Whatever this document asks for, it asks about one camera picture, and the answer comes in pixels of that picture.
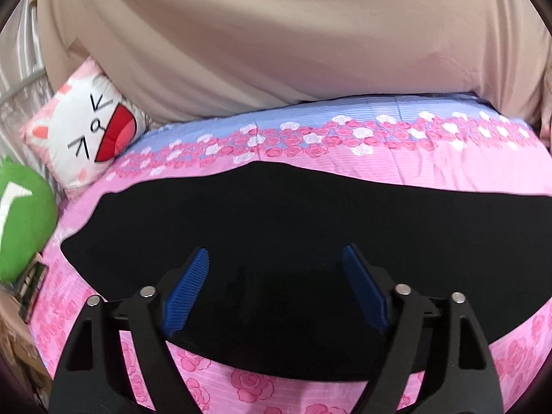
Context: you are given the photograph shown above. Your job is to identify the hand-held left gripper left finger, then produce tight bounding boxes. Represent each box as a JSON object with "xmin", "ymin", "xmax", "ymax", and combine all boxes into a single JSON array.
[{"xmin": 47, "ymin": 247, "xmax": 225, "ymax": 414}]

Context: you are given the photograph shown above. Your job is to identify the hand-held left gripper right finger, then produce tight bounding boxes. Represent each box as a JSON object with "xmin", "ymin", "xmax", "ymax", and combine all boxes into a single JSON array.
[{"xmin": 342, "ymin": 244, "xmax": 505, "ymax": 414}]

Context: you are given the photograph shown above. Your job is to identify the black pants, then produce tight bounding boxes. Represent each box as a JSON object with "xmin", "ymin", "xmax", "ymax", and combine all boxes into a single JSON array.
[{"xmin": 60, "ymin": 160, "xmax": 552, "ymax": 380}]

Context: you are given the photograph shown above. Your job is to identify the pink floral bed sheet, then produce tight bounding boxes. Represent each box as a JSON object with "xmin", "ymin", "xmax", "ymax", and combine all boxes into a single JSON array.
[{"xmin": 26, "ymin": 92, "xmax": 552, "ymax": 414}]

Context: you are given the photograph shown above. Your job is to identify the dark rectangular object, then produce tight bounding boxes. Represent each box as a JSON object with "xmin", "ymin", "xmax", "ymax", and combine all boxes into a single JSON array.
[{"xmin": 19, "ymin": 263, "xmax": 48, "ymax": 324}]

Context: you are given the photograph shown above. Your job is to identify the green plush pillow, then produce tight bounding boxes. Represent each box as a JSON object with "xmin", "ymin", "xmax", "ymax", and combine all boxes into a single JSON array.
[{"xmin": 0, "ymin": 155, "xmax": 59, "ymax": 285}]

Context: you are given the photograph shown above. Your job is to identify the tan fuzzy object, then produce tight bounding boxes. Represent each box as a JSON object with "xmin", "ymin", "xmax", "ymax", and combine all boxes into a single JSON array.
[{"xmin": 0, "ymin": 289, "xmax": 48, "ymax": 397}]

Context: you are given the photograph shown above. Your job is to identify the white cat face pillow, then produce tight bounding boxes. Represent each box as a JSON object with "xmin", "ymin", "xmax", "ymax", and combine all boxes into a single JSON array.
[{"xmin": 23, "ymin": 58, "xmax": 149, "ymax": 199}]

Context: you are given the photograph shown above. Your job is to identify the beige cloth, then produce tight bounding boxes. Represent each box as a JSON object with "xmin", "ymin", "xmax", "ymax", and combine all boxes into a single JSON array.
[{"xmin": 34, "ymin": 0, "xmax": 552, "ymax": 126}]

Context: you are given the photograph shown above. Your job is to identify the white metal bed frame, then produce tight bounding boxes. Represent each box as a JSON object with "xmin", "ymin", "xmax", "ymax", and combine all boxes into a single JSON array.
[{"xmin": 0, "ymin": 0, "xmax": 57, "ymax": 110}]

